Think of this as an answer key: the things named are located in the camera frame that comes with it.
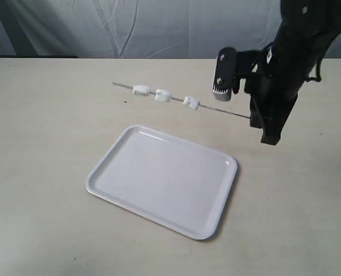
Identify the white marshmallow piece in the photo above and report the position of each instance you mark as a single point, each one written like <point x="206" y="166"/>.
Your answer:
<point x="142" y="90"/>
<point x="191" y="103"/>
<point x="163" y="95"/>

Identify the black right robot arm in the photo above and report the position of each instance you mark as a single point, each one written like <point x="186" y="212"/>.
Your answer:
<point x="319" y="21"/>

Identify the thin metal skewer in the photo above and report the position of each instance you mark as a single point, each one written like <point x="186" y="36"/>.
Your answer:
<point x="152" y="92"/>

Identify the white plastic tray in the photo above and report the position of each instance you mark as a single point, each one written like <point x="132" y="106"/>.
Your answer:
<point x="176" y="183"/>

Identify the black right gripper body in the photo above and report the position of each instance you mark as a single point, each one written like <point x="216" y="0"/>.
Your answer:
<point x="286" y="67"/>

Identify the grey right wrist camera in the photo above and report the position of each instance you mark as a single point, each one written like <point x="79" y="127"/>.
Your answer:
<point x="231" y="67"/>

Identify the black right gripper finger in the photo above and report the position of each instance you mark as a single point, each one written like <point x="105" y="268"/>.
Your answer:
<point x="255" y="119"/>
<point x="272" y="125"/>

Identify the white backdrop cloth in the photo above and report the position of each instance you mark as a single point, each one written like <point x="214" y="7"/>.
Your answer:
<point x="135" y="29"/>

